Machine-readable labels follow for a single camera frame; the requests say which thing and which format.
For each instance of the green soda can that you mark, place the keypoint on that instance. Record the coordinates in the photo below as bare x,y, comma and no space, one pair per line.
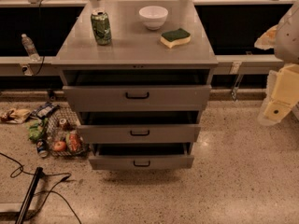
101,27

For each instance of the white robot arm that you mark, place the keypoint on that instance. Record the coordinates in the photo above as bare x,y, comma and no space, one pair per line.
283,38

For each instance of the white bowl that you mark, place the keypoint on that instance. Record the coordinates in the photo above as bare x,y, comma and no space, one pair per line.
153,17

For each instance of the small brown can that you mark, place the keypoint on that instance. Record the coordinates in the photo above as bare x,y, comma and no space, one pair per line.
64,124

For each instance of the blue soda can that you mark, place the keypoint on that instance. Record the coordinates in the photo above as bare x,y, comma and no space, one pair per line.
42,148

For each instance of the green yellow sponge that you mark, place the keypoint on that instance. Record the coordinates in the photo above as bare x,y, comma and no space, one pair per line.
175,38

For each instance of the grey drawer cabinet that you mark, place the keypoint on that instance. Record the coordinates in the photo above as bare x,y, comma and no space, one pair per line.
136,56

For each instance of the middle grey drawer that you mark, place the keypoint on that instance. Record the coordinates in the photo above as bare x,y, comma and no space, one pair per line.
133,134

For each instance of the grey drawer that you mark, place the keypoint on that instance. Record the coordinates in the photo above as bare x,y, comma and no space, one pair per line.
133,134
141,157
137,98

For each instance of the bottom grey drawer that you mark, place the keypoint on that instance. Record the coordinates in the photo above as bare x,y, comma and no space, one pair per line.
141,157

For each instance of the top grey drawer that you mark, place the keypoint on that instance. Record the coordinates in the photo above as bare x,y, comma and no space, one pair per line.
137,98

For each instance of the orange snack bag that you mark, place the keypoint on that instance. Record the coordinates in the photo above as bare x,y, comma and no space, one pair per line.
73,141

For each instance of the red apple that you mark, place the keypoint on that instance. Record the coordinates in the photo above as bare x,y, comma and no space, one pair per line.
60,146

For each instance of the blue white snack packet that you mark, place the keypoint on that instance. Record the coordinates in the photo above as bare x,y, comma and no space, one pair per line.
44,111

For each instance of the green chip bag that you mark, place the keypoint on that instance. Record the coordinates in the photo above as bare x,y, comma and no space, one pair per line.
37,129

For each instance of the black stand leg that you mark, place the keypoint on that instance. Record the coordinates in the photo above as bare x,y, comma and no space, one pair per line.
29,196

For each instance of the clear plastic water bottle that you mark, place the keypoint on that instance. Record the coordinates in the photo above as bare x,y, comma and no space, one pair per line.
30,48

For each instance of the brown yellow snack bag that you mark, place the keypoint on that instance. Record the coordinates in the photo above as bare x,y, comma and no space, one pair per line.
14,115

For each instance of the metal rail bracket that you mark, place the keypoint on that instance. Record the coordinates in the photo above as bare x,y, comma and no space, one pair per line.
238,78

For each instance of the wire basket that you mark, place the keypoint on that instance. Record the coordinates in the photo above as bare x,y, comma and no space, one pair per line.
56,133

